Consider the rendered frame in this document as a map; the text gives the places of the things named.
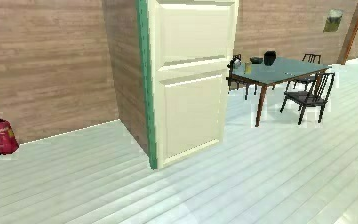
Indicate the black slatted chair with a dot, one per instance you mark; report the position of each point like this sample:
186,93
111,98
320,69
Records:
307,68
308,96
235,81

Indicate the black round vessel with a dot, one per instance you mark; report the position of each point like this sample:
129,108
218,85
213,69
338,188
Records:
269,57

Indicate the cream panelled room door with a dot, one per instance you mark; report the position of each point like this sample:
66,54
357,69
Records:
190,83

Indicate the silver black kettle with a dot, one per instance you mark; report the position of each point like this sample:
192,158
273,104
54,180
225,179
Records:
235,62

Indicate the small yellow-green cup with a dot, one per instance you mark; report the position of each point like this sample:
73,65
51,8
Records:
247,67

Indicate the dark shallow bowl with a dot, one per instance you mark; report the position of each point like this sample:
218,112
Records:
256,60

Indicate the grey-green top wooden table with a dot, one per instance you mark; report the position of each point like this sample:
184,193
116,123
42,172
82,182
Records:
273,71

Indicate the red fire extinguisher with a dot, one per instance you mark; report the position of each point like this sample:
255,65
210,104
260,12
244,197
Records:
3,136

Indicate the framed olive wall picture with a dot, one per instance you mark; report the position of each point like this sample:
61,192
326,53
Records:
332,20

